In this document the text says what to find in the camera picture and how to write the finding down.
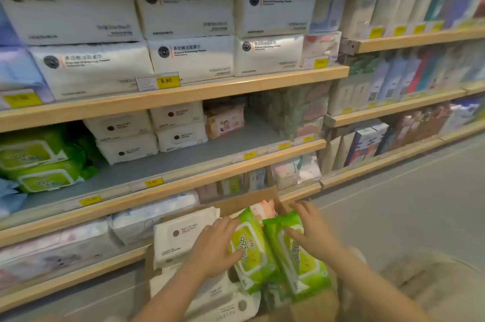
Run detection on clear pack with red print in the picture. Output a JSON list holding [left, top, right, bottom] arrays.
[[0, 219, 114, 290]]

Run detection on orange baby wipes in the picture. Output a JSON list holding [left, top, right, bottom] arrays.
[[242, 199, 279, 222], [204, 104, 246, 140]]

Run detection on person's left hand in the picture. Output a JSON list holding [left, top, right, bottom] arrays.
[[185, 215, 245, 281]]

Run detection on person's right hand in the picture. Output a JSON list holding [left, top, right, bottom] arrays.
[[284, 200, 342, 258]]

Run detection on beige shorts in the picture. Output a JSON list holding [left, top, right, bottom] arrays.
[[339, 246, 485, 322]]

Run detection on person's right forearm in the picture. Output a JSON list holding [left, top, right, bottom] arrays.
[[324, 240, 432, 322]]

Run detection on white pack with blue print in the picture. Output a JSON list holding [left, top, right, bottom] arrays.
[[109, 191, 201, 246]]

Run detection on person's left forearm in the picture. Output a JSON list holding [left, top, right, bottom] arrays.
[[130, 264, 213, 322]]

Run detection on green pink tissue bundle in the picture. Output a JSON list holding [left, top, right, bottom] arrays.
[[250, 81, 332, 141]]

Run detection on row of small yellow tags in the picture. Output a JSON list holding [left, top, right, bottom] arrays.
[[363, 20, 478, 40]]

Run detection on small pale blue pack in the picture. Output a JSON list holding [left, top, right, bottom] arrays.
[[310, 0, 348, 34]]

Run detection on small pale pink pack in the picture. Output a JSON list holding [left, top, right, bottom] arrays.
[[301, 31, 343, 67]]

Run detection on blue cartoon wet wipes packet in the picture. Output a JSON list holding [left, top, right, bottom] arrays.
[[0, 178, 28, 220]]

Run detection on wooden store shelving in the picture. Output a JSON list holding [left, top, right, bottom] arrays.
[[0, 0, 381, 313]]

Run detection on stack of white towel packs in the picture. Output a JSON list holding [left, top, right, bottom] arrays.
[[0, 0, 319, 101]]

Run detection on brown cardboard box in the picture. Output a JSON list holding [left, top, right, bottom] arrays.
[[143, 186, 342, 322]]

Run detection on neighbouring wooden shelf unit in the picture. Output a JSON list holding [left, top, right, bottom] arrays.
[[320, 18, 485, 190]]

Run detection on lilac blue tissue pack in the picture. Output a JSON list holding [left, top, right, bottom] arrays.
[[0, 3, 23, 48], [0, 47, 56, 105]]

